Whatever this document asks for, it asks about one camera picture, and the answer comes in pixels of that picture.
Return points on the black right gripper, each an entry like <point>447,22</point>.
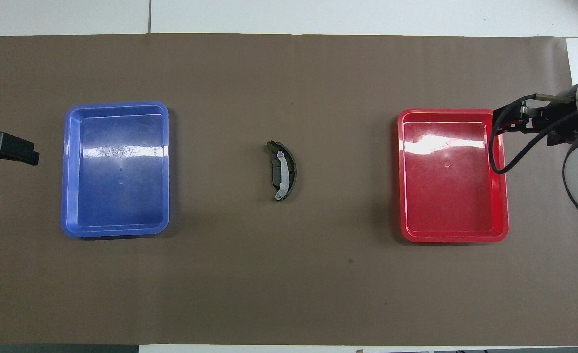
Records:
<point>553,120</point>

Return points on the dark brake pad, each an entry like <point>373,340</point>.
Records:
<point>274,171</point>

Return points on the brown paper table mat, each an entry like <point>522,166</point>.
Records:
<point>288,274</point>

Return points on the curved brake shoe silver web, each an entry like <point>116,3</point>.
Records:
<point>285,171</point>

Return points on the blue plastic tray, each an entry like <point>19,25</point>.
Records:
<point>117,196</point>

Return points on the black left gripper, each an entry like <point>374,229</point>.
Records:
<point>7,144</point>

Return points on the red plastic tray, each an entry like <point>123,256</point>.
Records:
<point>453,196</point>

